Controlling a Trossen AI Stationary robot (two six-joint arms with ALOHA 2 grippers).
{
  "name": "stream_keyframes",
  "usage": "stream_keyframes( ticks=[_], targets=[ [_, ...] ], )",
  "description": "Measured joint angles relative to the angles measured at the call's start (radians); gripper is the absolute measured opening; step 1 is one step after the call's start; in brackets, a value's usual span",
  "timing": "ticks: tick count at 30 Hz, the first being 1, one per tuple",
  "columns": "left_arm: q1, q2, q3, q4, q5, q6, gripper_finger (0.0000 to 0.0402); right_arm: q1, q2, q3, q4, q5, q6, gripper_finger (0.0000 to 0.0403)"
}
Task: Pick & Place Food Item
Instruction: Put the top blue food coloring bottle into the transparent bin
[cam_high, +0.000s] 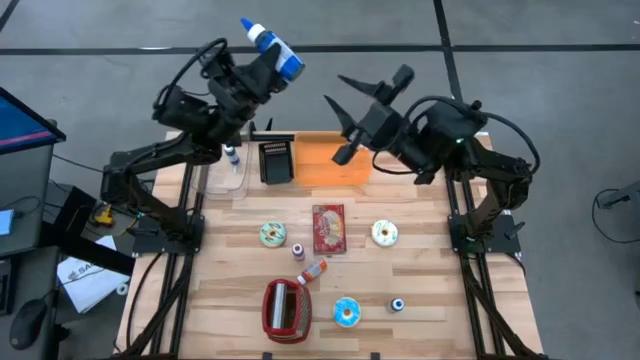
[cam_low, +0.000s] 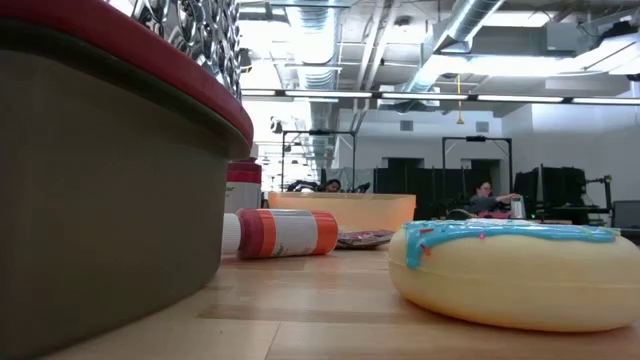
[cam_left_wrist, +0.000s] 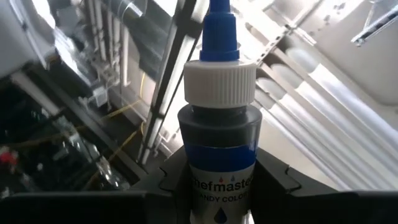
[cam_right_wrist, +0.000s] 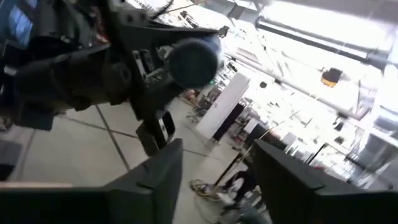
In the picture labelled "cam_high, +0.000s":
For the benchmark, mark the yellow tool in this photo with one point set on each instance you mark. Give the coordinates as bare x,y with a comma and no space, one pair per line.
105,216

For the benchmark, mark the orange capped bottle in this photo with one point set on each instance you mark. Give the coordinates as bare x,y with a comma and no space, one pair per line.
314,270

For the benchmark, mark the black slotted holder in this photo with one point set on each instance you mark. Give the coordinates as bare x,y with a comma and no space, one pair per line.
276,167

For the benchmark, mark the black keyboard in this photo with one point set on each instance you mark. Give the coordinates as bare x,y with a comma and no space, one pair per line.
5,287

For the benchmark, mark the black diagonal beam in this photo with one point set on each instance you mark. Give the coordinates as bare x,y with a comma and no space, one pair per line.
85,250

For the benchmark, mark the light blue small device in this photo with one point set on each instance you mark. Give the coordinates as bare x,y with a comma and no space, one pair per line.
6,222

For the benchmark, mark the blue screen monitor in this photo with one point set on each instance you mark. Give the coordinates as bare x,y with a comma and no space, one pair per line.
20,122

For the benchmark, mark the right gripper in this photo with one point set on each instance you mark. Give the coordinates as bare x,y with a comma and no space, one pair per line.
380,125

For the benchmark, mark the black clamp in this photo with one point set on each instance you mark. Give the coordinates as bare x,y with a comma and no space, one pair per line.
252,131
269,125

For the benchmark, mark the black box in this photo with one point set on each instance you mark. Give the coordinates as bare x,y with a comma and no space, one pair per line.
75,207

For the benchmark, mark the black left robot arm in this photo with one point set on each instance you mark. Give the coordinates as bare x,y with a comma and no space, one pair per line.
150,152

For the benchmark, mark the clear acrylic tray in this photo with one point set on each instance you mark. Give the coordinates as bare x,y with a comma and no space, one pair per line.
225,182

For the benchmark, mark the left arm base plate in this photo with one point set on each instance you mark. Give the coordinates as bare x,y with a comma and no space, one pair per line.
150,245

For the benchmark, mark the white tape roll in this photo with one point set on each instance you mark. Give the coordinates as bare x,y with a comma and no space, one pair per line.
118,289

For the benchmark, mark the black edge bracket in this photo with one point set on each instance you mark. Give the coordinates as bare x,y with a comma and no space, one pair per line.
267,356
375,356

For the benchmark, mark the black computer mouse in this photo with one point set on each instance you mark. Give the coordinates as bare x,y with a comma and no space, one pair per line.
27,322

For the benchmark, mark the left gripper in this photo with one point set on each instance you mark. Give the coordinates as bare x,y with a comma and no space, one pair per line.
235,87

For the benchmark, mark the blue frosted donut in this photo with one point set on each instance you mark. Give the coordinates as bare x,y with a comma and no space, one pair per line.
340,306

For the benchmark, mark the purple capped small bottle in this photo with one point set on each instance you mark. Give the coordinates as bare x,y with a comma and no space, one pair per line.
298,252

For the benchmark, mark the red popcorn box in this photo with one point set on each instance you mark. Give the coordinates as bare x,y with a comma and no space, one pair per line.
329,230

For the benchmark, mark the grey stand leg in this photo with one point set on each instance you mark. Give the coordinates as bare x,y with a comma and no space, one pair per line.
622,196

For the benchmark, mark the white paper bag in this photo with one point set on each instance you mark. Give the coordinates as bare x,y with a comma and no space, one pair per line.
90,287

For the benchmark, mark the grey computer case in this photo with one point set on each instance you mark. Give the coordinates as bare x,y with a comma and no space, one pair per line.
27,185

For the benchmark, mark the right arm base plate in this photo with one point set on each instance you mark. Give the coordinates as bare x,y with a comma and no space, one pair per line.
505,245

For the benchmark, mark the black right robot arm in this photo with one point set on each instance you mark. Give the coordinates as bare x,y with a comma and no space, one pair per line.
500,165

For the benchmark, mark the orange plastic bin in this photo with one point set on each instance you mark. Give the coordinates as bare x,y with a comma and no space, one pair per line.
320,170

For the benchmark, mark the white frosted donut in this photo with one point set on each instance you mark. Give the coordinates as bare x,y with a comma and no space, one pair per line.
377,239

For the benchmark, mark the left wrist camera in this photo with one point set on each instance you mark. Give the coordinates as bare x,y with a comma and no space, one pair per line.
220,64

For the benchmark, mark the green frosted donut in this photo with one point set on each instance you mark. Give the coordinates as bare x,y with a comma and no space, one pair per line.
266,235

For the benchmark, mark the black aluminium frame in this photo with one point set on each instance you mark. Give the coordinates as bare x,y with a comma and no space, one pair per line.
280,136

